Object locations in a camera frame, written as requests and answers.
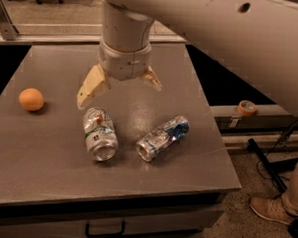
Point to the grey drawer cabinet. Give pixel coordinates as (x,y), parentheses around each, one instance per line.
(152,217)

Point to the black drawer handle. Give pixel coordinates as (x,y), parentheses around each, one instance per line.
(104,228)

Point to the brown shoe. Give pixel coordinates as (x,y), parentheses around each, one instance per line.
(271,210)

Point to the grey metal bracket left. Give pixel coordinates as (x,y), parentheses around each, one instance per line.
(7,29)

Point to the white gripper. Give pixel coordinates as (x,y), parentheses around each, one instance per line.
(124,64)

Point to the black metal stand bar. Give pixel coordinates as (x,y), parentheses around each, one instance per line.
(273,168)

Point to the roll of orange tape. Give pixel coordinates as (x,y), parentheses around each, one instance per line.
(247,108)

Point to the orange ball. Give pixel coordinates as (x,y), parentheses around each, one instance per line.
(31,99)

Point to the khaki trouser leg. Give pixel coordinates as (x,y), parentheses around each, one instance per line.
(290,197)

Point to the silver green 7up can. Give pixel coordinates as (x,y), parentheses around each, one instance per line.
(100,137)

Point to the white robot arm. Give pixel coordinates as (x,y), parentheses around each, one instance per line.
(256,39)

